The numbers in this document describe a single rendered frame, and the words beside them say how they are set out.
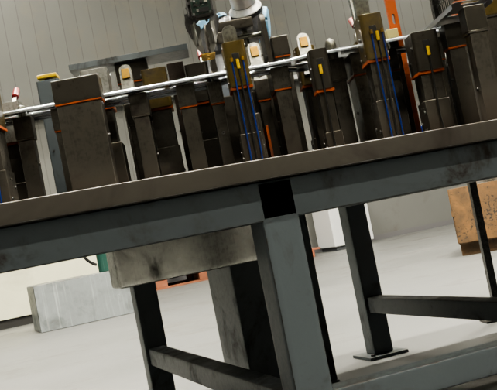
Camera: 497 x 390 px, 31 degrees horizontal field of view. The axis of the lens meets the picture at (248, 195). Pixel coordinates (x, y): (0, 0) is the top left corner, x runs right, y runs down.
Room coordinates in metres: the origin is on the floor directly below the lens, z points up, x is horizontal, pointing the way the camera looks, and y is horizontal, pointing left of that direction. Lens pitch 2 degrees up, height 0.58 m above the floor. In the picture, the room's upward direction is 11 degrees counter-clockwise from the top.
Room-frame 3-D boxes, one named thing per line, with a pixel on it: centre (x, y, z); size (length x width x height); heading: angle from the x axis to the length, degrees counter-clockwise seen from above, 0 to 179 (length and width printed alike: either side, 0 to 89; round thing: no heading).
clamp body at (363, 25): (2.27, -0.39, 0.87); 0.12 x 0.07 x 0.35; 3
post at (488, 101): (2.12, -0.60, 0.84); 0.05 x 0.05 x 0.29; 3
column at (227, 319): (3.15, 0.01, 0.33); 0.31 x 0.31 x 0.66; 19
